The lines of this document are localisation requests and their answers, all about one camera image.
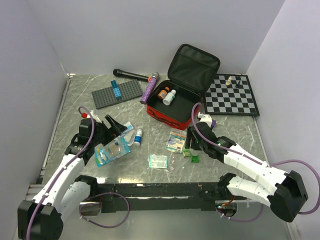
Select blue cotton swab pouch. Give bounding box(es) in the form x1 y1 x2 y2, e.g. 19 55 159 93
95 137 131 167

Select blue toy bricks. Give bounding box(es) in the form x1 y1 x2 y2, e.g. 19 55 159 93
110 80 122 100

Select green curved toy brick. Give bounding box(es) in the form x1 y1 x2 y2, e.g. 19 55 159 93
191 155 200 163

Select white chess piece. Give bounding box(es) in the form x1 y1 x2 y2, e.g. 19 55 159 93
225 76 232 86

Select plaster box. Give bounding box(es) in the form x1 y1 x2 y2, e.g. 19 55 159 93
166 128 187 153

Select purple glitter toy microphone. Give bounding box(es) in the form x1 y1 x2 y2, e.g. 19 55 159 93
140 72 160 105

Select black white chessboard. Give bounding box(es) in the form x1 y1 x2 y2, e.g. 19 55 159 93
204 74 260 117

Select black microphone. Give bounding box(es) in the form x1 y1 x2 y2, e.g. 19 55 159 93
113 68 150 82

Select green wind oil packet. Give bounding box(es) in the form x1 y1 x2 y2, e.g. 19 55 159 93
182 148 192 158

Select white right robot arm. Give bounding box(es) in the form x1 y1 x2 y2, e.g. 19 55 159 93
185 122 308 223

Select white plastic medicine bottle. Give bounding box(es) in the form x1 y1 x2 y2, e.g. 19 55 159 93
162 89 177 106

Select purple toy block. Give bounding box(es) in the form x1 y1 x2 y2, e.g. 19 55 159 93
210 120 217 129

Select black chess piece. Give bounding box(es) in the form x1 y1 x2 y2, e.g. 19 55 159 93
235 81 241 88

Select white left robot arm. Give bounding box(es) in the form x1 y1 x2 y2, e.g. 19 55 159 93
17 113 127 240

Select red medicine kit case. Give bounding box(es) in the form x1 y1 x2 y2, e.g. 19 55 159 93
146 44 221 130

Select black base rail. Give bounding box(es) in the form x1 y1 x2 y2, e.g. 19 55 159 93
83 182 233 213

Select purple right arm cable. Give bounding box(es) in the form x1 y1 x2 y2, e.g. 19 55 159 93
191 102 320 223

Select blue white bandage roll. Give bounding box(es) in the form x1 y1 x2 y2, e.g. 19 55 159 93
133 128 143 146

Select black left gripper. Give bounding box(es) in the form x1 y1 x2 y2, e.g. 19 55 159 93
91 114 127 146

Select bag of alcohol wipes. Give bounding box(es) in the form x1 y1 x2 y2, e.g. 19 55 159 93
120 120 143 147

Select grey brick baseplate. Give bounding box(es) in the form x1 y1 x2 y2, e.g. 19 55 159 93
91 80 144 109

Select brown bottle orange cap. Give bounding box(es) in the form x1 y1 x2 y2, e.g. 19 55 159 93
157 87 170 100

